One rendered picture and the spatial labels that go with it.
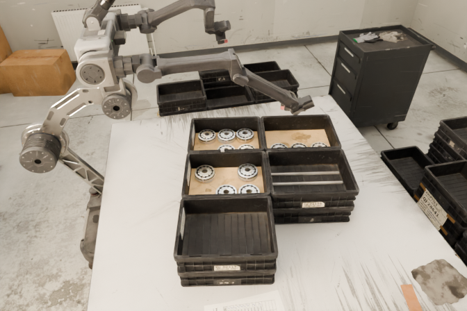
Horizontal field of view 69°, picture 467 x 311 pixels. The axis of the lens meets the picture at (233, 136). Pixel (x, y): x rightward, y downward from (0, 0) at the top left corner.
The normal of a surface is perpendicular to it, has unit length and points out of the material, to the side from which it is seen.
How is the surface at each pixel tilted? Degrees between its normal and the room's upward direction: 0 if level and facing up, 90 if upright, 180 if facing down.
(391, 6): 90
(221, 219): 0
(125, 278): 0
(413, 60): 90
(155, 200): 0
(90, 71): 90
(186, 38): 90
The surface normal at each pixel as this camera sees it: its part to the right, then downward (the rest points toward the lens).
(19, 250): -0.02, -0.77
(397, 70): 0.19, 0.62
